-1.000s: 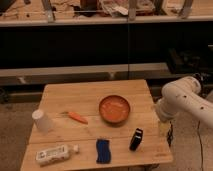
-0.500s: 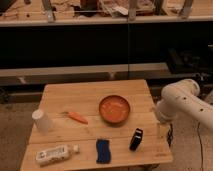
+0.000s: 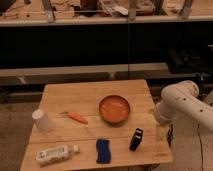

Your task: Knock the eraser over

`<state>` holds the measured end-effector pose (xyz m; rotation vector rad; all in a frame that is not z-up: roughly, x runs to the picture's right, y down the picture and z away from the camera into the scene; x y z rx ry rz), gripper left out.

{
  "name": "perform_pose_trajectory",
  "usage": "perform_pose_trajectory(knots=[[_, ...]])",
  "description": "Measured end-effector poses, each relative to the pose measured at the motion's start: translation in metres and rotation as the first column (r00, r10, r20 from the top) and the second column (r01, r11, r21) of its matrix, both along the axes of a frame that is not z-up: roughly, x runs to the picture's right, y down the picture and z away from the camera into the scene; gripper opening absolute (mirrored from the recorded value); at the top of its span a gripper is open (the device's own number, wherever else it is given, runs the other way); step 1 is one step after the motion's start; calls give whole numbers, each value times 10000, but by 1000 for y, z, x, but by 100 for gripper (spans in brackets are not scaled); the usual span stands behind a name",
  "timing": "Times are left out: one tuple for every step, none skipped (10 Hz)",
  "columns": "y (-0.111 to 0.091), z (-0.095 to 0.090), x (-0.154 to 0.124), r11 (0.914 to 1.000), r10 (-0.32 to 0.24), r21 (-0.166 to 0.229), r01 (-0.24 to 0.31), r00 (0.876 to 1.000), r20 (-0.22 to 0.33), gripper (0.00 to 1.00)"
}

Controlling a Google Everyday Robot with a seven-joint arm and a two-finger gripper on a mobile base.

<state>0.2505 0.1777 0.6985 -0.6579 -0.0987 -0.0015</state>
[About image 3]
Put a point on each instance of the black eraser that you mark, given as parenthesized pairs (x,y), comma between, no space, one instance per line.
(136,139)

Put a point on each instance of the white plastic bottle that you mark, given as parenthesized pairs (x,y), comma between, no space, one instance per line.
(55,154)

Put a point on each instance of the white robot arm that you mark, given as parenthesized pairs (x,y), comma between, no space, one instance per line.
(182,97)

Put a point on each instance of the wooden table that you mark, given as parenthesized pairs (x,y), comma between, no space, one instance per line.
(84,99)

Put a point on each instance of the orange toy carrot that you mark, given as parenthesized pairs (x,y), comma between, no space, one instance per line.
(75,116)

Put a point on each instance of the orange bowl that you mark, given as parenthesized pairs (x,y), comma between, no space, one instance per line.
(114,109)

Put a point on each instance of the blue wavy sponge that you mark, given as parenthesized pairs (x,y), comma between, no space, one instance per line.
(103,151)

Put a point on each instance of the metal shelf rack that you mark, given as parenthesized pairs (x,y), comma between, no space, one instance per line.
(38,46)

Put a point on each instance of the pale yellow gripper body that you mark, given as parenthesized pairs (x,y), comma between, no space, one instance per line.
(162,132)

